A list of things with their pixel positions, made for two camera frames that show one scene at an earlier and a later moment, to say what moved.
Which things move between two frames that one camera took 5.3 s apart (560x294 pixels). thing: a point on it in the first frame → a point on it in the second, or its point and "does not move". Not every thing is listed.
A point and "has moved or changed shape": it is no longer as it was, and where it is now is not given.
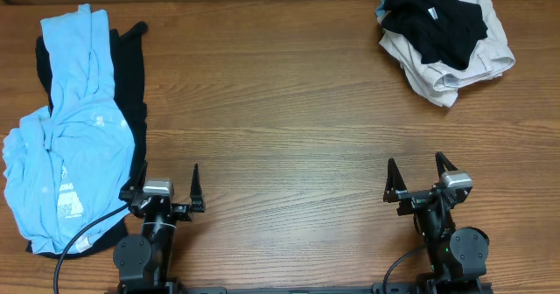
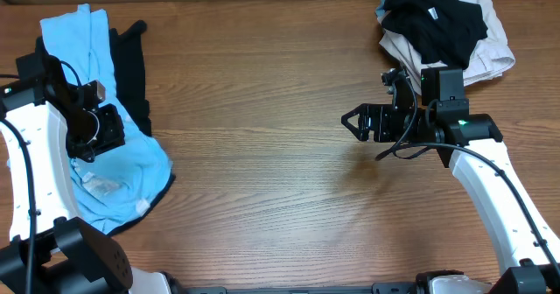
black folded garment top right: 439,27 does not move
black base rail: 378,289 does not move
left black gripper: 135,182 → 114,137
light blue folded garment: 381,10 does not move
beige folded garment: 490,58 does not move
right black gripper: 395,190 → 381,121
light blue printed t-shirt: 67,164 has moved or changed shape
